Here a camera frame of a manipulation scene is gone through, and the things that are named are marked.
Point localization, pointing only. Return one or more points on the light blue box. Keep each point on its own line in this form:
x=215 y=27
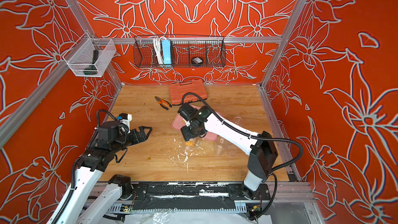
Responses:
x=166 y=48

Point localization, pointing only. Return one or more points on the black wire wall basket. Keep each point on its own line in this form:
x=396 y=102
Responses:
x=148 y=52

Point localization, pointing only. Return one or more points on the clear cookie jar front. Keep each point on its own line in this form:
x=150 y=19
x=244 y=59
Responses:
x=191 y=143

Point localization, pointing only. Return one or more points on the clear cookie jar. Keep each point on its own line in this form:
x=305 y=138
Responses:
x=238 y=121
x=191 y=143
x=219 y=148

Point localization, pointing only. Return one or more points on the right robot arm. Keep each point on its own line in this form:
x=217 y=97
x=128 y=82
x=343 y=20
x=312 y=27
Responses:
x=260 y=148

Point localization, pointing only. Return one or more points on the orange tool case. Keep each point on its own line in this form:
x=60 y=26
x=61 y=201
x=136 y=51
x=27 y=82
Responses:
x=178 y=90

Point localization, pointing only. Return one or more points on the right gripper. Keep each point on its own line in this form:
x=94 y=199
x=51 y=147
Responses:
x=191 y=134

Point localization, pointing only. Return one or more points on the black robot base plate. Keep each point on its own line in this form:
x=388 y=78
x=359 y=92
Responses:
x=226 y=197

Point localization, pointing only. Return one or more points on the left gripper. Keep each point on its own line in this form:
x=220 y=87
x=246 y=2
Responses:
x=144 y=137

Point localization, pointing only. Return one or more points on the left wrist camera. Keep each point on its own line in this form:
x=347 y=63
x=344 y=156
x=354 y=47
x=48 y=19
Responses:
x=125 y=119

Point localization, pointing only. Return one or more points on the clear acrylic wall box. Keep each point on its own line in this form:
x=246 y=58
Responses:
x=90 y=57

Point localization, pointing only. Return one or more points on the orange handled pliers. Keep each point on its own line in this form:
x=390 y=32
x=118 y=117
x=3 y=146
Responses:
x=163 y=103

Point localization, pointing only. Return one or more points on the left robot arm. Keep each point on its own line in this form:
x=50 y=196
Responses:
x=109 y=139

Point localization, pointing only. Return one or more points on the pink plastic tray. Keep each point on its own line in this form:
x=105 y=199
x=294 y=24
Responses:
x=211 y=135

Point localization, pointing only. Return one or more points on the small black box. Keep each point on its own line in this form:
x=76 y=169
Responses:
x=197 y=61

